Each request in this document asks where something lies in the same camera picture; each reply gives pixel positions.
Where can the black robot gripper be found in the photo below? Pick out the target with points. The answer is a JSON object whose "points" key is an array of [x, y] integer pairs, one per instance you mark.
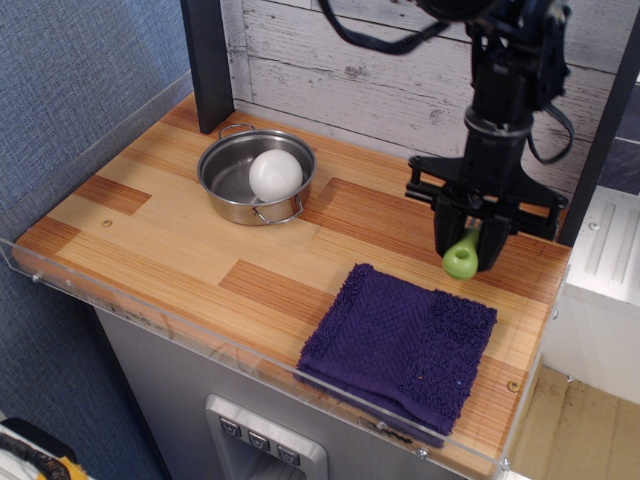
{"points": [[489, 183]]}

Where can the green handled grey spatula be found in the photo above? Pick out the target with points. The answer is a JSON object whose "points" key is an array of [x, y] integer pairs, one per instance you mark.
{"points": [[461, 260]]}

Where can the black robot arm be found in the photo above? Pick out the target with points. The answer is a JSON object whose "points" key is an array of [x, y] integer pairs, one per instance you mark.
{"points": [[517, 60]]}

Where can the purple folded towel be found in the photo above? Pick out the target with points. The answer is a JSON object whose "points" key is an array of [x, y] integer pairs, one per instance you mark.
{"points": [[411, 351]]}

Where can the white toy sink unit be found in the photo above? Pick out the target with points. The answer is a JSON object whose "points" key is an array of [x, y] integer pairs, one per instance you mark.
{"points": [[593, 335]]}

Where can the white ball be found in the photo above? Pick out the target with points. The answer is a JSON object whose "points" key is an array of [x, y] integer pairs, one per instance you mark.
{"points": [[274, 175]]}

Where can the small stainless steel pot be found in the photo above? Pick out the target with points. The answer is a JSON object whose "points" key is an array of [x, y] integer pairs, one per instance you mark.
{"points": [[223, 171]]}

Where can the silver dispenser button panel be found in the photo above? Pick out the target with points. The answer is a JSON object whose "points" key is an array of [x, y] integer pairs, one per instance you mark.
{"points": [[250, 446]]}

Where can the grey toy fridge cabinet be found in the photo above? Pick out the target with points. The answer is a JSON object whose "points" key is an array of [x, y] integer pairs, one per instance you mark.
{"points": [[173, 365]]}

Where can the dark right upright post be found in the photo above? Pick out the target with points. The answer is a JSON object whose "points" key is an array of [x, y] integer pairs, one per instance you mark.
{"points": [[614, 110]]}

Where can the clear acrylic guard rail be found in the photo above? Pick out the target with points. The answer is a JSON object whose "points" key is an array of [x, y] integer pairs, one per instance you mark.
{"points": [[205, 313]]}

